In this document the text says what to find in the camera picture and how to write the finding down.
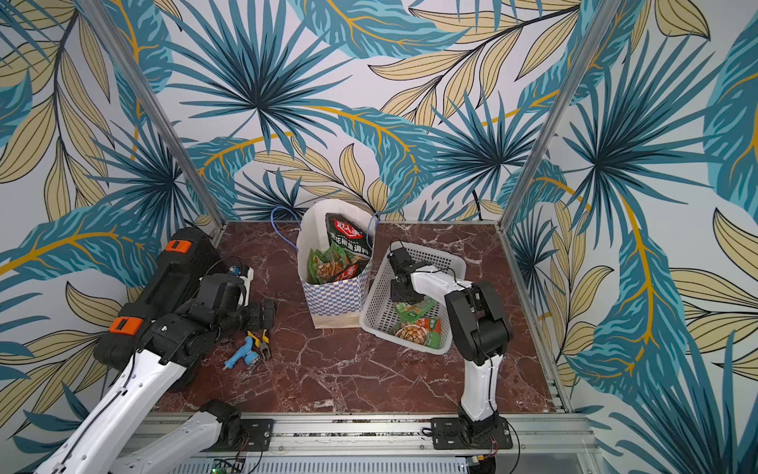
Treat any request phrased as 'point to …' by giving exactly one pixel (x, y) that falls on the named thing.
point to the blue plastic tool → (245, 353)
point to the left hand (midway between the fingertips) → (257, 311)
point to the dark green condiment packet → (346, 238)
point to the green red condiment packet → (333, 265)
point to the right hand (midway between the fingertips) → (404, 293)
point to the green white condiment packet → (412, 312)
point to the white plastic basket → (381, 313)
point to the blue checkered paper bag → (341, 303)
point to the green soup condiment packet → (422, 331)
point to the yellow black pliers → (264, 345)
